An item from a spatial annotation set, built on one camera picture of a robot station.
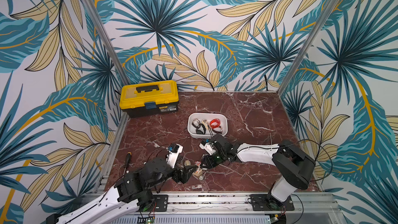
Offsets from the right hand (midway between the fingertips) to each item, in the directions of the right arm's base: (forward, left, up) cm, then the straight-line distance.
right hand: (202, 164), depth 84 cm
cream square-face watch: (+27, -2, +1) cm, 27 cm away
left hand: (-5, +7, +14) cm, 16 cm away
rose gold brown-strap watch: (+27, +3, 0) cm, 27 cm away
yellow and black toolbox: (+34, +32, +16) cm, 50 cm away
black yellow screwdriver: (+4, +41, -1) cm, 41 cm away
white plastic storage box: (+24, -2, +1) cm, 24 cm away
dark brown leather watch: (+19, -12, +1) cm, 23 cm away
